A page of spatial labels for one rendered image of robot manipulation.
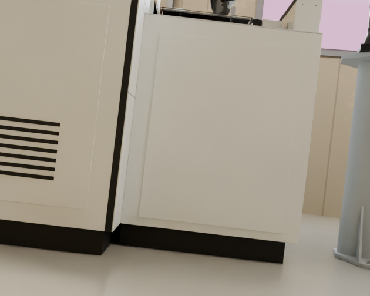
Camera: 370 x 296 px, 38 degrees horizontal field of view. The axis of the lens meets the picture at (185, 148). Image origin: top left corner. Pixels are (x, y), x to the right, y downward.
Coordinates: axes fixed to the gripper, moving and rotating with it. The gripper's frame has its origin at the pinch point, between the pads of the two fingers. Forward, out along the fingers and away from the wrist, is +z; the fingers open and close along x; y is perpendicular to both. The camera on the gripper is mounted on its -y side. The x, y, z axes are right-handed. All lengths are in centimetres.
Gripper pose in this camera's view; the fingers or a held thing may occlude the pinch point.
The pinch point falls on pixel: (217, 20)
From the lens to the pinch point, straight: 228.9
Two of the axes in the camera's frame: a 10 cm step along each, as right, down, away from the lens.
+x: 8.0, 0.9, 5.9
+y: 5.9, 0.7, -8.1
